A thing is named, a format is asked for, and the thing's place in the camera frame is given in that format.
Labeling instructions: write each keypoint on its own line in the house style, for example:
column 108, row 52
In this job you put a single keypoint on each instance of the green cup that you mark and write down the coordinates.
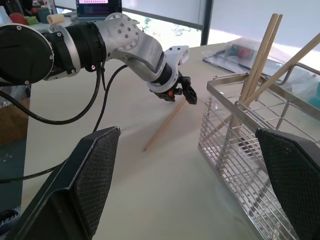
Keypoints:
column 43, row 15

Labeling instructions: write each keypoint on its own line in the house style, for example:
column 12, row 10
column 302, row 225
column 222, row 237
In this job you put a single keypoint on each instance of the dark metal frame post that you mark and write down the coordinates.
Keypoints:
column 206, row 22

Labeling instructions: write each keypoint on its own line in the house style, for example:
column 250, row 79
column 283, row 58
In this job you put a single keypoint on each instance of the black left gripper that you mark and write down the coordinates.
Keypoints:
column 166, row 96

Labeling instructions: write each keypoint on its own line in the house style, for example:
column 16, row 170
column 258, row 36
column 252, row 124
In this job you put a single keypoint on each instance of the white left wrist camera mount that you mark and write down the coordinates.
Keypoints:
column 175, row 53

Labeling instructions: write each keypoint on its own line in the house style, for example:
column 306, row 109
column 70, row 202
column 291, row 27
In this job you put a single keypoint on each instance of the clear plastic container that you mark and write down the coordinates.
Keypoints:
column 242, row 51

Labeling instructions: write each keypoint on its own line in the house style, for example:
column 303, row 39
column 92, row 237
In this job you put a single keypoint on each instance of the red round object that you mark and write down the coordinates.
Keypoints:
column 18, row 18

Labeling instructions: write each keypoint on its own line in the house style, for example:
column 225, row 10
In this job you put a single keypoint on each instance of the cream foam roll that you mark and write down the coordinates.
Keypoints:
column 55, row 18

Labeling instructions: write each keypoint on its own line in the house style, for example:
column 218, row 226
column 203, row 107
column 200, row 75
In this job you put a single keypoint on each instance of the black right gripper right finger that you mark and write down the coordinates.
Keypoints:
column 297, row 175

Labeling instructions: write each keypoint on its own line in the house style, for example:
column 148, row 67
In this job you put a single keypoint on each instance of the brown cardboard box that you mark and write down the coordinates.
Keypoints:
column 12, row 122

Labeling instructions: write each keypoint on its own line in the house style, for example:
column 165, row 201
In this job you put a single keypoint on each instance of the laptop screen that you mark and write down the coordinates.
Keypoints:
column 98, row 8

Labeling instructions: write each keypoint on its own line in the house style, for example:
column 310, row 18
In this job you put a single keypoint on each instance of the clear plastic bag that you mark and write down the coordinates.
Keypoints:
column 303, row 82

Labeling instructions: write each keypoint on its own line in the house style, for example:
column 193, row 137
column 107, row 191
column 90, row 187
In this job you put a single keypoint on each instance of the black flat tray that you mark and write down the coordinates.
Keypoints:
column 215, row 61

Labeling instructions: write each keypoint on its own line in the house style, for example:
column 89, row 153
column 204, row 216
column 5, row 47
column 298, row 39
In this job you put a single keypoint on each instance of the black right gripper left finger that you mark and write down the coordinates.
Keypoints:
column 62, row 190

